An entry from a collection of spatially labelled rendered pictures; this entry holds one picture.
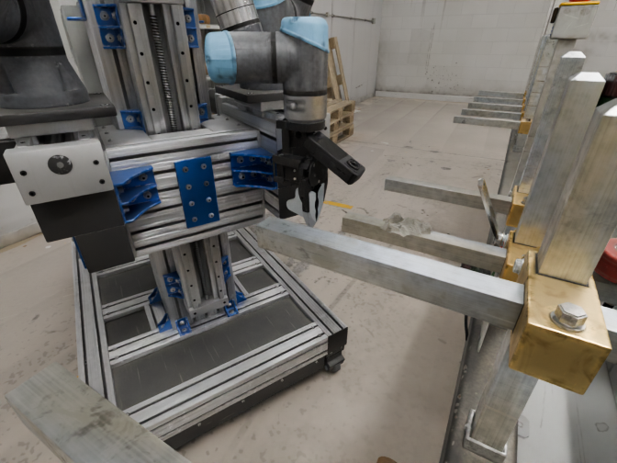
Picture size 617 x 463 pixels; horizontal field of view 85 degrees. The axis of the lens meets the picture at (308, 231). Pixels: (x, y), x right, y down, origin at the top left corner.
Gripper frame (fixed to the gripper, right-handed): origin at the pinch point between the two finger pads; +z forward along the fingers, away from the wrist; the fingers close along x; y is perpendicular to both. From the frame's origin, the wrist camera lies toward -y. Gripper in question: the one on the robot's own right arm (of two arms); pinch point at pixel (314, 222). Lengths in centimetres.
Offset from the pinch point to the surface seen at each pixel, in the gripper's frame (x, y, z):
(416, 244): 1.4, -20.7, -1.8
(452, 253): 1.4, -26.5, -2.0
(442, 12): -768, 137, -81
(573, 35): -52, -37, -33
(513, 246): -0.9, -34.7, -4.6
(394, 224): 2.2, -16.7, -5.0
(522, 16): -774, -5, -71
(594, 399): -2, -53, 20
